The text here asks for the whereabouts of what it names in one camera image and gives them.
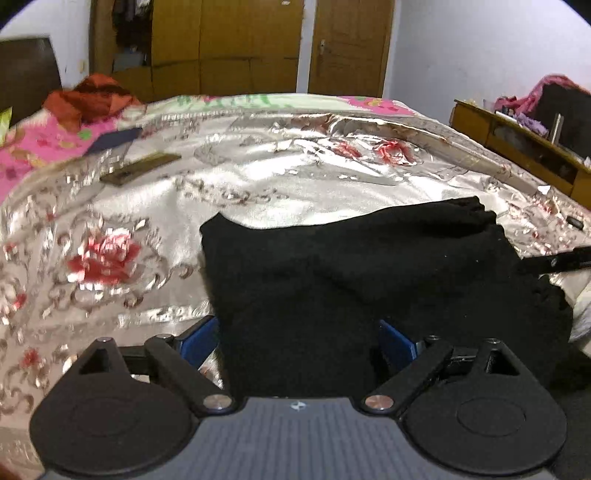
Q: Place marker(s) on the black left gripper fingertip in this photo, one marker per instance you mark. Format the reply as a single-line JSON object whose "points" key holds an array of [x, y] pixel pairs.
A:
{"points": [[568, 261]]}

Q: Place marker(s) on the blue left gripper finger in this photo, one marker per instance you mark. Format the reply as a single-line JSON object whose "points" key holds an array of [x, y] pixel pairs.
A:
{"points": [[397, 348], [196, 343]]}

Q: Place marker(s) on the black pants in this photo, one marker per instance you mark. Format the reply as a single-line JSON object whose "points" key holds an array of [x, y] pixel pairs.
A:
{"points": [[299, 308]]}

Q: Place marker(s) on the wooden side desk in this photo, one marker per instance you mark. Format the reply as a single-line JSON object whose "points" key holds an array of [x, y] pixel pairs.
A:
{"points": [[538, 156]]}

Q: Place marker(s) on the silver metal cylinder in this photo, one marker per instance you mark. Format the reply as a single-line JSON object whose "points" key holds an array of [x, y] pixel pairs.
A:
{"points": [[556, 129]]}

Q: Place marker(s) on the black chair back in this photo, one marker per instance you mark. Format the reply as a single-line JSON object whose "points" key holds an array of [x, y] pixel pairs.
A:
{"points": [[574, 106]]}

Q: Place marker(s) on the floral bedspread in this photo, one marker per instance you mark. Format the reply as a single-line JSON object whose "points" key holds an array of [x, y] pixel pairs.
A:
{"points": [[81, 259]]}

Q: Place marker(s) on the pink red cloth pile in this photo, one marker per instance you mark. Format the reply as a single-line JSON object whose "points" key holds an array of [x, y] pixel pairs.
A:
{"points": [[527, 104]]}

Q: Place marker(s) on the dark gold flat box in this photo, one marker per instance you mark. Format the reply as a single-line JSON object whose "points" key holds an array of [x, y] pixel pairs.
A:
{"points": [[126, 173]]}

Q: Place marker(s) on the dark blue flat card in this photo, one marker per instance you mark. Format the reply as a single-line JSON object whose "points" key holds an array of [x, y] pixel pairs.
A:
{"points": [[113, 139]]}

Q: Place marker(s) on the red orange garment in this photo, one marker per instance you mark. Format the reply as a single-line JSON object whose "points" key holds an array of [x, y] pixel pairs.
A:
{"points": [[97, 98]]}

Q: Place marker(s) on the brown wooden wardrobe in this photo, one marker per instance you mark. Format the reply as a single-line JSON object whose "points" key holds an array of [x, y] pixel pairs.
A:
{"points": [[161, 49]]}

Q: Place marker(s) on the brown wooden door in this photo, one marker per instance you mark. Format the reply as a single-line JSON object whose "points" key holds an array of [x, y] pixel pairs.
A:
{"points": [[350, 47]]}

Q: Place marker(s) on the dark wooden headboard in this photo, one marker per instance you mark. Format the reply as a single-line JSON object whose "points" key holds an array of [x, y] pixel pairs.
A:
{"points": [[29, 73]]}

